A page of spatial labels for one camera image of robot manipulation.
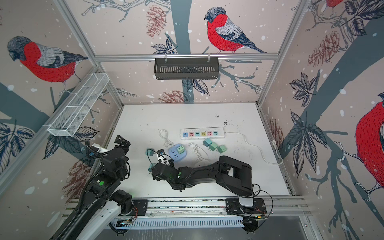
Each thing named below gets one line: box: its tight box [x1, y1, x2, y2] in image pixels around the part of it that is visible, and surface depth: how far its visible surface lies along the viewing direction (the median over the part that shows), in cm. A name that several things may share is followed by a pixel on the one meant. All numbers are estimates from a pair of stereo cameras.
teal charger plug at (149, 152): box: [145, 148, 154, 156], surface depth 94 cm
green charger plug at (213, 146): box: [208, 142, 218, 152], surface depth 97 cm
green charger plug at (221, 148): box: [217, 144, 227, 154], surface depth 95 cm
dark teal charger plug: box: [202, 138, 213, 147], surface depth 99 cm
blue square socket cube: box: [168, 143, 188, 161], surface depth 92 cm
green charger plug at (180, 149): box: [177, 145, 185, 154], surface depth 90 cm
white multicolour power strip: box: [180, 127, 225, 140], surface depth 102 cm
